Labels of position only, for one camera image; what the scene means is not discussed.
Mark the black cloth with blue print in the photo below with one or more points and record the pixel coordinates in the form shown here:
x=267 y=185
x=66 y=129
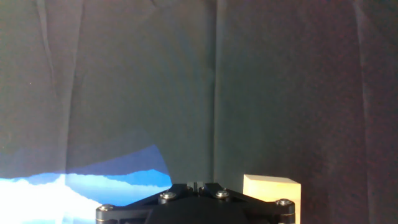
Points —
x=186 y=93

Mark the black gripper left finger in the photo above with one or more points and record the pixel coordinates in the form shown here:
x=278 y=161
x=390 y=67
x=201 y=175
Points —
x=136 y=208

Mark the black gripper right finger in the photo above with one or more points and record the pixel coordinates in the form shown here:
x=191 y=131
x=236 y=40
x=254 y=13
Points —
x=264 y=210

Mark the small wooden block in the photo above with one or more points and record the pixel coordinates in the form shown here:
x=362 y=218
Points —
x=267 y=189

